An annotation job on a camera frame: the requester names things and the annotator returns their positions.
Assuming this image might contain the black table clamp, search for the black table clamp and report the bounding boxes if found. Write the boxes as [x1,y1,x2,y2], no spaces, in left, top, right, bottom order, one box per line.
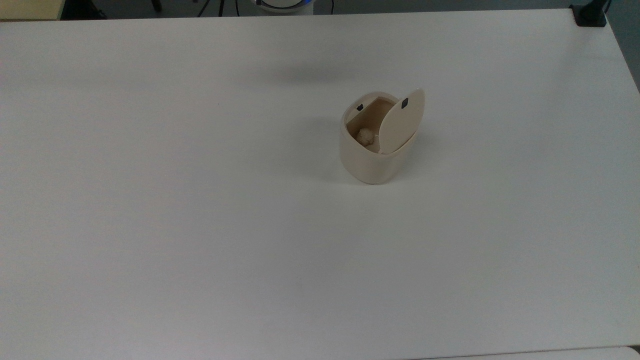
[570,0,612,28]

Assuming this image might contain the beige plastic trash bin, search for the beige plastic trash bin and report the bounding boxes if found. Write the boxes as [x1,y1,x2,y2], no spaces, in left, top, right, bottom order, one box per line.
[339,91,419,185]

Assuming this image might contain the yellow wooden cabinet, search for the yellow wooden cabinet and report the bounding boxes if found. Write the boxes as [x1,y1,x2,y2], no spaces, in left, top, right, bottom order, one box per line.
[0,0,65,22]

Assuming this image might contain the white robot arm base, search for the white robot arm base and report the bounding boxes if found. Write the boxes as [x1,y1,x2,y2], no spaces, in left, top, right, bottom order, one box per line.
[251,0,315,15]

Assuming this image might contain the beige trash bin lid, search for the beige trash bin lid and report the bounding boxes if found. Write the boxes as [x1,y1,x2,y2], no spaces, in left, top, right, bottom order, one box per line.
[377,88,426,153]

